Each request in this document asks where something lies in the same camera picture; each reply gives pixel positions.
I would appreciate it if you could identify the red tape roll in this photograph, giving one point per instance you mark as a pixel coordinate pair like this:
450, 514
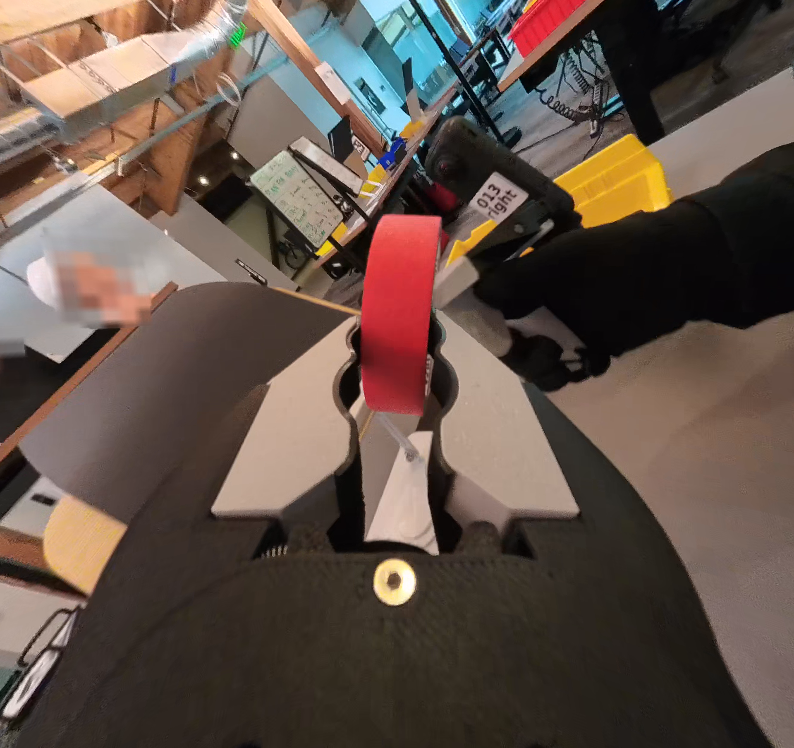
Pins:
397, 313

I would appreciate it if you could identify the white paper note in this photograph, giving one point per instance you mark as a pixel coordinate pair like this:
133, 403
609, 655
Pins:
335, 81

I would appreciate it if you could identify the wooden top work table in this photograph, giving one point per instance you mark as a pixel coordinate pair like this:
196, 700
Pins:
639, 90

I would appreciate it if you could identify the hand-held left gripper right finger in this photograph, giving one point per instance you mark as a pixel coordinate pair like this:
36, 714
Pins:
508, 450

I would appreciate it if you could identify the rectangular metal air duct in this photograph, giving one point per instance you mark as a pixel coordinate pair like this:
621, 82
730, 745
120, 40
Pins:
124, 78

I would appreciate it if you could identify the yellow plastic bin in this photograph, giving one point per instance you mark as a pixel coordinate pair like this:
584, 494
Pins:
620, 177

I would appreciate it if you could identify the framed whiteboard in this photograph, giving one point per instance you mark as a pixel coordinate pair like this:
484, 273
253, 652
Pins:
325, 164

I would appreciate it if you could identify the green exit sign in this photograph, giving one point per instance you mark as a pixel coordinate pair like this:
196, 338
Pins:
239, 35

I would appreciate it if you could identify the white base book stand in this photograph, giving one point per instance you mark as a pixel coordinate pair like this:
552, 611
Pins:
186, 388

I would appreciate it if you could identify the whiteboard with green writing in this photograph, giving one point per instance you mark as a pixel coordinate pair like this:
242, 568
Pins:
298, 202

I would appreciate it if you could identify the red plastic bin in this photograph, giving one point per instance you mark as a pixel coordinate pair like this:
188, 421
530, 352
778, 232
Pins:
558, 9

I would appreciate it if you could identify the square tag sign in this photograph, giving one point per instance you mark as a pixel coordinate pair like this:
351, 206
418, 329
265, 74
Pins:
361, 147

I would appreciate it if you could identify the person's right hand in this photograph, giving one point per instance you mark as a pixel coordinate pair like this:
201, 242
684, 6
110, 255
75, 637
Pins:
589, 289

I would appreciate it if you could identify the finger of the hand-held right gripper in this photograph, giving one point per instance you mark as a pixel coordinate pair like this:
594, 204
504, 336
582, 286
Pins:
456, 282

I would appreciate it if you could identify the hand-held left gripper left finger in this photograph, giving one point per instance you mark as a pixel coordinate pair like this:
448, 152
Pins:
285, 450

